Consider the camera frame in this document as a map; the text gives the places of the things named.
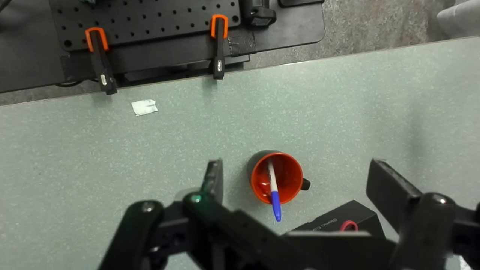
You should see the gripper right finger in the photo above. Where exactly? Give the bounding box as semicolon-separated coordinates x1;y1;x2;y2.
366;158;480;270

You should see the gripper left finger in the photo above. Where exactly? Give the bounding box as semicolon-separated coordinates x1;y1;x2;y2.
97;159;297;270

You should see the white marker with blue cap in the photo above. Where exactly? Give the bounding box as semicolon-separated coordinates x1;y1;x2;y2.
267;159;282;222

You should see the black mug with orange inside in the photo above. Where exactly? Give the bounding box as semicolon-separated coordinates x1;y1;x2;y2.
247;150;311;206

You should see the black cardboard box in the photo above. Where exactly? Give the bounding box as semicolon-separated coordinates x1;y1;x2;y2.
291;200;387;239

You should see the scrap of white paper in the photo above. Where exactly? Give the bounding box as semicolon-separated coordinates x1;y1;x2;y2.
131;99;158;117

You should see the orange and black clamp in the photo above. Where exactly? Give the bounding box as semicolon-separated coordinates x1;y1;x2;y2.
210;14;229;80
85;27;118;95

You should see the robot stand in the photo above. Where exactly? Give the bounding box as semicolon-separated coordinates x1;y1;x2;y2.
0;0;326;94

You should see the grey cloth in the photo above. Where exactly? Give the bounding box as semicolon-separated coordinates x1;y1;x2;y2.
436;0;480;39

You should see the black mount block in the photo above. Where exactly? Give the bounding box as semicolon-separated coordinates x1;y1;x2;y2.
240;0;278;27

